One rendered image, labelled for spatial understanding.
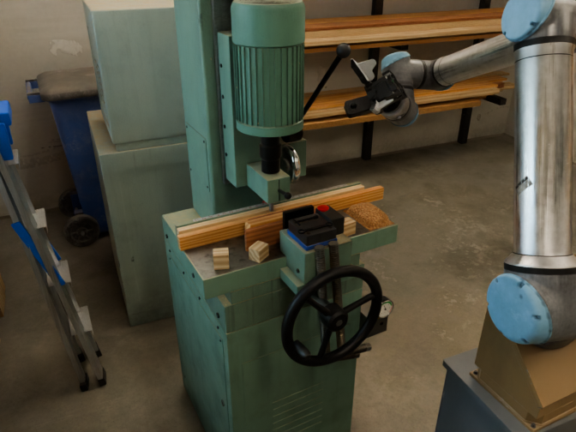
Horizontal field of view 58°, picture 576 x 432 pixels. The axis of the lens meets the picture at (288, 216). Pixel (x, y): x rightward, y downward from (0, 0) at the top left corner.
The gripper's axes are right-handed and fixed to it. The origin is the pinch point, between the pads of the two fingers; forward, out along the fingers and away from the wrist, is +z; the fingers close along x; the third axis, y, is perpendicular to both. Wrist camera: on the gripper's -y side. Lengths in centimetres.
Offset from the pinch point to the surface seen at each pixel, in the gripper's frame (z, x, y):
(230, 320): 9, 43, -54
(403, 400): -86, 89, -52
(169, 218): -12, 1, -79
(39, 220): 2, -17, -123
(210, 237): 9, 20, -52
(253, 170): 2.0, 6.6, -35.9
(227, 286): 14, 36, -48
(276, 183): 3.5, 13.7, -30.0
